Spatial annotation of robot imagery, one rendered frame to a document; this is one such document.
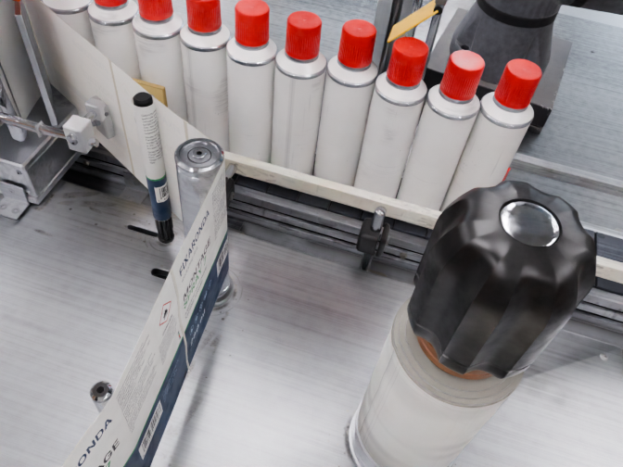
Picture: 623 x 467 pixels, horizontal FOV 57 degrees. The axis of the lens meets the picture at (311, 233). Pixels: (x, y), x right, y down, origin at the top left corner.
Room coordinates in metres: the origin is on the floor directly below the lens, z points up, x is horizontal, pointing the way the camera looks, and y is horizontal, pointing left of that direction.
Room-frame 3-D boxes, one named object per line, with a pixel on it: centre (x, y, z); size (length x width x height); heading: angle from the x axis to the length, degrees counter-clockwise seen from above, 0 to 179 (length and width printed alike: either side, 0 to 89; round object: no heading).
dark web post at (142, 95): (0.37, 0.15, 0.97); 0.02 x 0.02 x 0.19
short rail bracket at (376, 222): (0.39, -0.07, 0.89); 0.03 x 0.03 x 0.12; 79
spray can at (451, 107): (0.46, -0.12, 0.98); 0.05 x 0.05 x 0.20
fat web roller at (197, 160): (0.31, 0.09, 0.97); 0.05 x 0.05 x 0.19
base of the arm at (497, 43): (0.81, -0.25, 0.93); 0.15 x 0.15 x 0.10
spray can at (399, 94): (0.47, -0.07, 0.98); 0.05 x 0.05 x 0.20
